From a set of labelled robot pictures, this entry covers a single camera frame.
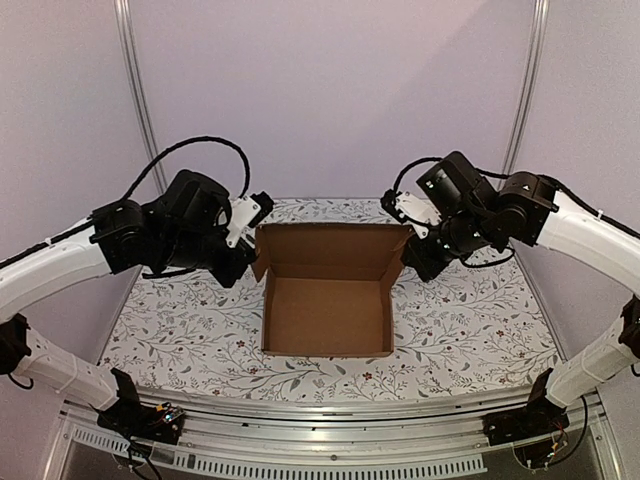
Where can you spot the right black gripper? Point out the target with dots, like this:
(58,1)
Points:
(423,259)

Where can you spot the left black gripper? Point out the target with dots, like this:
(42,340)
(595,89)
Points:
(229,276)

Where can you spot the brown cardboard box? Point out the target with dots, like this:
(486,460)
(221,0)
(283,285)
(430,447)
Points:
(328,288)

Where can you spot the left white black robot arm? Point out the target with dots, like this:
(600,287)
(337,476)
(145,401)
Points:
(193,225)

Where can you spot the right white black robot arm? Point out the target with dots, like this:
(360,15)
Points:
(462,212)

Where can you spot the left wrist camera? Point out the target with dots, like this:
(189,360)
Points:
(247,212)

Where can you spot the right aluminium frame post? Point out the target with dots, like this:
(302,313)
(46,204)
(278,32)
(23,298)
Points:
(532,65)

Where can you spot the aluminium frame post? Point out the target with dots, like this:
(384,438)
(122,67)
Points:
(532,65)
(129,51)

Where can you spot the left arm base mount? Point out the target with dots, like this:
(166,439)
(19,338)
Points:
(161,423)

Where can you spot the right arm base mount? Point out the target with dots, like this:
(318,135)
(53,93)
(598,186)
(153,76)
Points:
(542,431)

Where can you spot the front aluminium rail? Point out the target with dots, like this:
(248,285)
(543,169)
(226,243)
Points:
(230,438)

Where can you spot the left aluminium frame post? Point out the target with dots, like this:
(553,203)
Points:
(129,51)

